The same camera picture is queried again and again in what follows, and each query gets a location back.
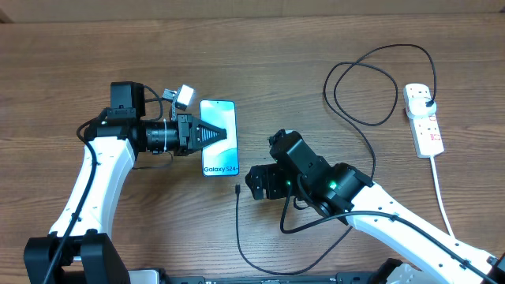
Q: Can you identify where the blue Galaxy smartphone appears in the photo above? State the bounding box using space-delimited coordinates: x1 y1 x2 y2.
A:
200 99 240 177

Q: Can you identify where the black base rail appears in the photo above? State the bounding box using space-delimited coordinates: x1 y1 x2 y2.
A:
128 268 387 284

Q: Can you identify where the white power strip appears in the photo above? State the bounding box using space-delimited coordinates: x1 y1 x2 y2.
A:
403 83 444 159

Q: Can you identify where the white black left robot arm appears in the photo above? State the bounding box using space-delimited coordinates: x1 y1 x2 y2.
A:
24 81 227 283

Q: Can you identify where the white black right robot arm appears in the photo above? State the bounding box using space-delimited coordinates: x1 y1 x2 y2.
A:
245 129 504 283

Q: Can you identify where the white power strip cord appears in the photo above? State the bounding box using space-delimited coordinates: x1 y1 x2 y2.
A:
428 155 457 237

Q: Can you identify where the white charger plug adapter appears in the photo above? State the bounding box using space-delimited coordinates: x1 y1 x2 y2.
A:
406 97 437 119

